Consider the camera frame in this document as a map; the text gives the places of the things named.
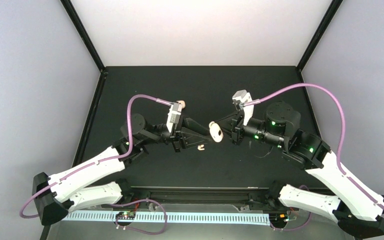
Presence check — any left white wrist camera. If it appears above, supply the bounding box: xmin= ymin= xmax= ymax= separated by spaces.
xmin=166 ymin=102 xmax=182 ymax=133

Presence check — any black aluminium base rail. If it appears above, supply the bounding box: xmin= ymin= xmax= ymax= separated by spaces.
xmin=119 ymin=186 xmax=288 ymax=213

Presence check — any black frame post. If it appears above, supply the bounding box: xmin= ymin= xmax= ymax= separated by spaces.
xmin=60 ymin=0 xmax=106 ymax=72
xmin=296 ymin=0 xmax=343 ymax=73

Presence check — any pink earbuds charging case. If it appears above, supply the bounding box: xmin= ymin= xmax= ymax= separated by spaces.
xmin=177 ymin=100 xmax=186 ymax=110

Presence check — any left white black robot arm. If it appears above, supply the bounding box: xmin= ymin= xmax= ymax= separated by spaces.
xmin=32 ymin=113 xmax=213 ymax=226

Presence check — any white slotted cable duct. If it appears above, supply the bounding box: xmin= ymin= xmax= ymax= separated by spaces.
xmin=63 ymin=210 xmax=271 ymax=226

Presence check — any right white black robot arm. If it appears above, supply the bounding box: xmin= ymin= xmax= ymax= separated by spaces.
xmin=209 ymin=101 xmax=384 ymax=239

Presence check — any right base circuit board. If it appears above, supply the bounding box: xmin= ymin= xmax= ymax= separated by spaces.
xmin=269 ymin=213 xmax=297 ymax=223

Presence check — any small green circuit board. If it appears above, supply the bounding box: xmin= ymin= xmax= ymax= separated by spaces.
xmin=115 ymin=211 xmax=136 ymax=221

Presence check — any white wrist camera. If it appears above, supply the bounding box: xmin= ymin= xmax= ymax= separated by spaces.
xmin=231 ymin=89 xmax=254 ymax=126
xmin=166 ymin=102 xmax=182 ymax=133

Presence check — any left black frame post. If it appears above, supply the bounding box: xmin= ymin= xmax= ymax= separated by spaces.
xmin=60 ymin=0 xmax=106 ymax=72

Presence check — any right black frame post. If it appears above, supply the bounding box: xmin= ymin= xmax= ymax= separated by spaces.
xmin=296 ymin=0 xmax=343 ymax=73

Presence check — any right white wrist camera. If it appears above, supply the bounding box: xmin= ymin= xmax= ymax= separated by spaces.
xmin=231 ymin=89 xmax=254 ymax=126

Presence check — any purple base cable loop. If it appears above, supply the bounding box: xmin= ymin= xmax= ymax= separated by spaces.
xmin=105 ymin=198 xmax=169 ymax=236

